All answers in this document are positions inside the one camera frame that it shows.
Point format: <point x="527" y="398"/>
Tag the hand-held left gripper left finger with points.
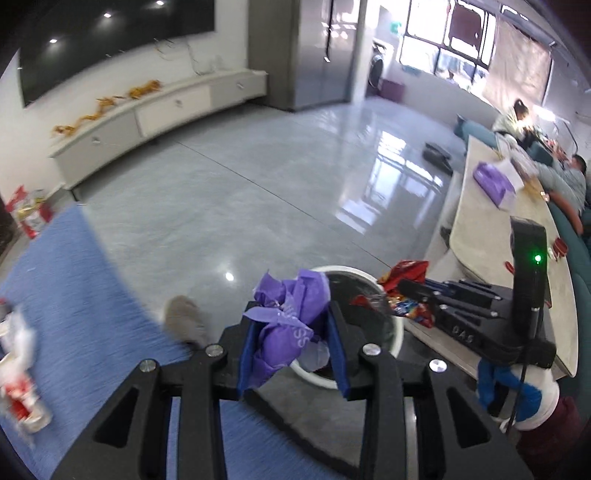
<point x="244" y="357"/>

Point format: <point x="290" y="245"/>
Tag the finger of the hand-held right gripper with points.
<point x="452" y="302"/>
<point x="471" y="288"/>

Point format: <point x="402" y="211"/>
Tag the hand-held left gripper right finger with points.
<point x="339" y="364"/>

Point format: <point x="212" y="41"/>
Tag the purple plastic bag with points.
<point x="286" y="323"/>

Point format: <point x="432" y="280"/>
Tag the red snack wrapper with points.
<point x="406" y="272"/>

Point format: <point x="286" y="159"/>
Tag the white bin with black liner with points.
<point x="369" y="286"/>

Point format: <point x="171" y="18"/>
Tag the clear red plastic wrapper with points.
<point x="23" y="397"/>

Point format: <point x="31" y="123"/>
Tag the person's right forearm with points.
<point x="549" y="438"/>

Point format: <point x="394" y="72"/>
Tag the person's right hand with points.
<point x="491" y="383"/>

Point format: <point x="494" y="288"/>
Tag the red container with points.
<point x="560" y="248"/>

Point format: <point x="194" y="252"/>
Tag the marble coffee table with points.
<point x="489" y="230"/>

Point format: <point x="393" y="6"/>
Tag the teal sofa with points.
<point x="575" y="251"/>

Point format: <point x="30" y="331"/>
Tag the grey slipper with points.
<point x="184" y="321"/>

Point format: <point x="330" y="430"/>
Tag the purple tissue pack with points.
<point x="494" y="182"/>

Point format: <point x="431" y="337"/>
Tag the dark flat floor object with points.
<point x="437" y="156"/>

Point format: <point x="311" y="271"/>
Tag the white plastic bag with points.
<point x="517" y="159"/>

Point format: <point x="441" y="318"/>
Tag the blue shaggy rug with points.
<point x="83" y="286"/>

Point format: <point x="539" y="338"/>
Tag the purple storage box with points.
<point x="393" y="91"/>

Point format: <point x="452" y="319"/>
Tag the beige roller blind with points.
<point x="519" y="64"/>

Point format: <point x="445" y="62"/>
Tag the washing machine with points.
<point x="376" y="69"/>

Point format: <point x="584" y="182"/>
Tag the red white shopping bag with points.
<point x="37" y="219"/>

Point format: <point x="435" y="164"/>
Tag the large window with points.
<point x="443" y="32"/>

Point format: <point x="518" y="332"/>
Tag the white television cabinet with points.
<point x="171" y="106"/>

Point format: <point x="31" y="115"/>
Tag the tall red gift bag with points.
<point x="18" y="201"/>

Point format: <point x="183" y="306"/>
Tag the grey refrigerator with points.
<point x="314" y="50"/>

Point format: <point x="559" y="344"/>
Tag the golden dragon ornament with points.
<point x="64" y="130"/>
<point x="145" y="88"/>
<point x="99" y="108"/>

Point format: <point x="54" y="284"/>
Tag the wall-mounted black television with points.
<point x="115" y="41"/>

